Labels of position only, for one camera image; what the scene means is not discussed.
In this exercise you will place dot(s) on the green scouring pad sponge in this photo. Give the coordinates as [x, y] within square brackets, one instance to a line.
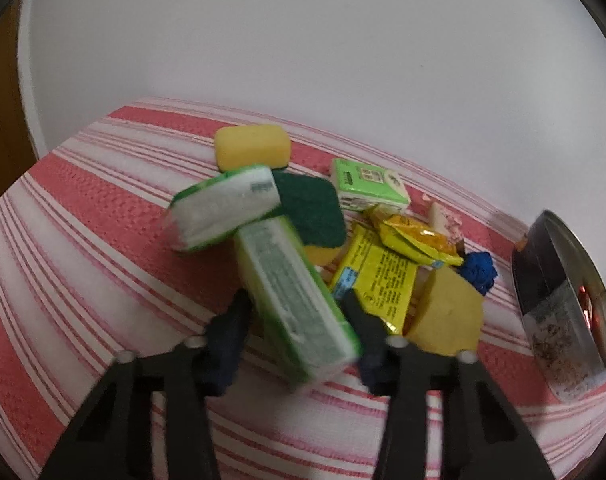
[310, 210]

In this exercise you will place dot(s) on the long green tissue packet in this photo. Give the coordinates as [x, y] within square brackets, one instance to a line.
[293, 300]

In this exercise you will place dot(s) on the yellow sponge block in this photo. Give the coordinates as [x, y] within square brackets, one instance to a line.
[448, 310]

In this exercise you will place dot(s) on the small green tissue packet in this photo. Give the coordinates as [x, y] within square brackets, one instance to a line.
[368, 182]

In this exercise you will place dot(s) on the rounded yellow sponge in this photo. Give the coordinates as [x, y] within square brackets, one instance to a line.
[250, 146]

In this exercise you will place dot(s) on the green and white tissue packet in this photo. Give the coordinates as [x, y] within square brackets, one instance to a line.
[218, 205]

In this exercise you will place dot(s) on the brown wooden door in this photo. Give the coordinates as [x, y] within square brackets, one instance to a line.
[3, 125]

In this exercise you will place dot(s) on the golden yellow snack packet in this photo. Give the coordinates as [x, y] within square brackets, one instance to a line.
[415, 237]

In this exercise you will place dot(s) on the round metal tin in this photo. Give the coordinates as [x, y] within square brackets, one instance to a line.
[548, 300]

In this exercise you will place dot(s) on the pink floral snack packet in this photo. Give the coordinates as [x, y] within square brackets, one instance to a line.
[447, 222]

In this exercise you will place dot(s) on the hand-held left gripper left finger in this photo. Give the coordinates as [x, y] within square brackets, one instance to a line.
[227, 345]

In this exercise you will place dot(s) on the blue ball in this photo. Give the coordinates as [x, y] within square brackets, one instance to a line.
[478, 270]

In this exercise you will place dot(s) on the pink striped cloth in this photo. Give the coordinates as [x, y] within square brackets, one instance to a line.
[83, 240]

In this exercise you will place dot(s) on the yellow printed packet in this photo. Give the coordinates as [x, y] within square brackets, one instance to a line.
[378, 280]

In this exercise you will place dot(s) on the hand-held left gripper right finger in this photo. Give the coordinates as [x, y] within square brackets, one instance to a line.
[369, 355]

